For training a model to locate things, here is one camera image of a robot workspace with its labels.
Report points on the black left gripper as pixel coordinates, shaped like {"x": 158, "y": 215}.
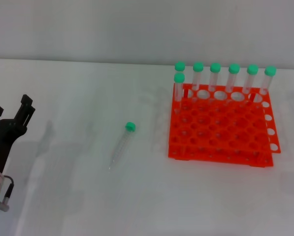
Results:
{"x": 4, "y": 137}

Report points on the green capped clear test tube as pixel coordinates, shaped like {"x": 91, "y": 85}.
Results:
{"x": 123, "y": 142}
{"x": 252, "y": 72}
{"x": 270, "y": 73}
{"x": 234, "y": 72}
{"x": 215, "y": 71}
{"x": 180, "y": 66}
{"x": 198, "y": 70}
{"x": 179, "y": 86}

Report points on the orange plastic test tube rack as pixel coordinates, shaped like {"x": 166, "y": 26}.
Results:
{"x": 220, "y": 132}

